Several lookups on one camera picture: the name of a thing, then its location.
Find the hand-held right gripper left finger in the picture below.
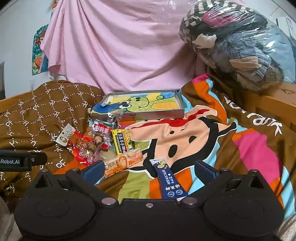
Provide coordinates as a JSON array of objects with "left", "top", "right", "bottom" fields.
[{"left": 31, "top": 160, "right": 119, "bottom": 208}]

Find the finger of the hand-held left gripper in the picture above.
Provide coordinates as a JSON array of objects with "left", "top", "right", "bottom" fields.
[{"left": 31, "top": 153, "right": 48, "bottom": 166}]

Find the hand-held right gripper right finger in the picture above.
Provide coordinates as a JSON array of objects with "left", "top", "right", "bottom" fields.
[{"left": 180, "top": 160, "right": 268, "bottom": 208}]

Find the orange white bar packet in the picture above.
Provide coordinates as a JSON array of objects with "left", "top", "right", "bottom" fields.
[{"left": 101, "top": 148, "right": 144, "bottom": 179}]

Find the blue stick packet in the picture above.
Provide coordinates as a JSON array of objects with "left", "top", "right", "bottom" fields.
[{"left": 149, "top": 159, "right": 188, "bottom": 201}]

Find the red snack packet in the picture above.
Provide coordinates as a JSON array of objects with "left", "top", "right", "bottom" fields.
[{"left": 56, "top": 123, "right": 93, "bottom": 165}]

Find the yellow black snack packet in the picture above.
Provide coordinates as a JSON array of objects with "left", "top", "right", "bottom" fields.
[{"left": 110, "top": 128, "right": 136, "bottom": 156}]

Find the red white green packet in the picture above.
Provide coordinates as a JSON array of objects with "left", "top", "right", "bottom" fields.
[{"left": 91, "top": 118, "right": 113, "bottom": 138}]

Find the silver box with cartoon lining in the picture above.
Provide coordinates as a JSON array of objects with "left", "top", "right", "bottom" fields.
[{"left": 90, "top": 90, "right": 185, "bottom": 121}]

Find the colourful cartoon blanket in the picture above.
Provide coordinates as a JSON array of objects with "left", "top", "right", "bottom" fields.
[{"left": 53, "top": 73, "right": 296, "bottom": 222}]

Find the cardboard box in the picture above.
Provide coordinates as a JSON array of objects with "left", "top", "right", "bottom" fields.
[{"left": 275, "top": 82, "right": 296, "bottom": 100}]

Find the pink hanging sheet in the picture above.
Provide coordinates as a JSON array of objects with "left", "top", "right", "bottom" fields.
[{"left": 40, "top": 0, "right": 245, "bottom": 96}]

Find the clear bag of clothes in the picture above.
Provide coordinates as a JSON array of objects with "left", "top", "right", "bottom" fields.
[{"left": 179, "top": 0, "right": 296, "bottom": 93}]

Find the wooden bed rail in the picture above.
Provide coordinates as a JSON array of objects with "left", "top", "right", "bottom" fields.
[{"left": 0, "top": 91, "right": 33, "bottom": 103}]

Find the wooden bed frame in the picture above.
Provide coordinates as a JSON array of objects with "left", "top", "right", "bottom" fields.
[{"left": 242, "top": 90, "right": 296, "bottom": 131}]

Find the colourful wall poster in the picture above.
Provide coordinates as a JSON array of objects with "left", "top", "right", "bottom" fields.
[{"left": 31, "top": 23, "right": 50, "bottom": 76}]

